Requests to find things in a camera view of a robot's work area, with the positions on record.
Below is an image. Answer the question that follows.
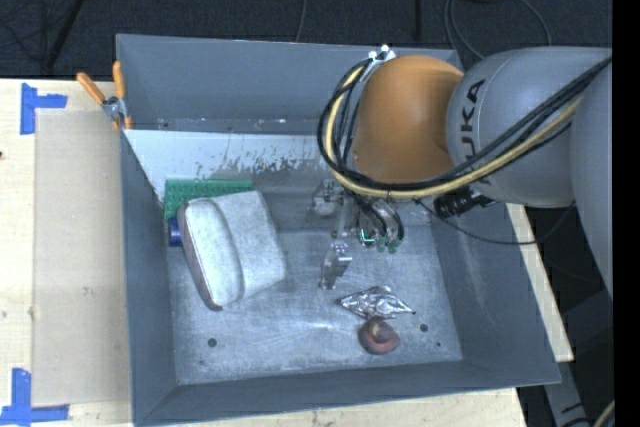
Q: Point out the grey metal bin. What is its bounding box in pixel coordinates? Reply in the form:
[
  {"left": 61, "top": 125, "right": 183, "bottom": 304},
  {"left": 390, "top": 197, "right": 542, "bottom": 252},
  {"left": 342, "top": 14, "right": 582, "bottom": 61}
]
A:
[{"left": 115, "top": 33, "right": 564, "bottom": 427}]

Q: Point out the pale flat board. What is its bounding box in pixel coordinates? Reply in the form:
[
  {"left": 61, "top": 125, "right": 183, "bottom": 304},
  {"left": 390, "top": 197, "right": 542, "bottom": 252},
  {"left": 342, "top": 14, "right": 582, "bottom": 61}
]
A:
[{"left": 30, "top": 108, "right": 132, "bottom": 407}]

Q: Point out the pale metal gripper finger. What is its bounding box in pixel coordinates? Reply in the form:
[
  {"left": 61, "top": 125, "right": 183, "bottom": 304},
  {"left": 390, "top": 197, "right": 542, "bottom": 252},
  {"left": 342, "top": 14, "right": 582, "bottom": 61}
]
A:
[
  {"left": 307, "top": 179, "right": 344, "bottom": 218},
  {"left": 318, "top": 242, "right": 354, "bottom": 291}
]

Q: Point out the crumpled silver foil packet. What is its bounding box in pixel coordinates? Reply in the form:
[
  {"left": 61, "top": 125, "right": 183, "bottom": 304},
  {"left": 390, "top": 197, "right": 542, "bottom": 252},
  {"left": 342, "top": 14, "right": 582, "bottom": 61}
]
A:
[{"left": 335, "top": 285, "right": 417, "bottom": 320}]

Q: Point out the black cylinder on white bracket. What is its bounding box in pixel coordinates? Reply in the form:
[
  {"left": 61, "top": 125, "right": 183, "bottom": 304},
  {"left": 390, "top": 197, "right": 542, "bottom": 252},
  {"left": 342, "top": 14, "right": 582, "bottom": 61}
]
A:
[{"left": 432, "top": 187, "right": 497, "bottom": 219}]

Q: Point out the red-brown toy food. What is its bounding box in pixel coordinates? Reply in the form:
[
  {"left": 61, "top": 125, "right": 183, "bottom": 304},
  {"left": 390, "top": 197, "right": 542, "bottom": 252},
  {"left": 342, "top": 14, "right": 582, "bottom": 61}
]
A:
[{"left": 356, "top": 317, "right": 402, "bottom": 356}]

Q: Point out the dark green flat block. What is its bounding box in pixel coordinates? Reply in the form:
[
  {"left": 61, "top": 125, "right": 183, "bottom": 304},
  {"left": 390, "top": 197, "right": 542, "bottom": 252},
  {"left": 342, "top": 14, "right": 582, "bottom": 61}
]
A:
[{"left": 163, "top": 177, "right": 254, "bottom": 222}]

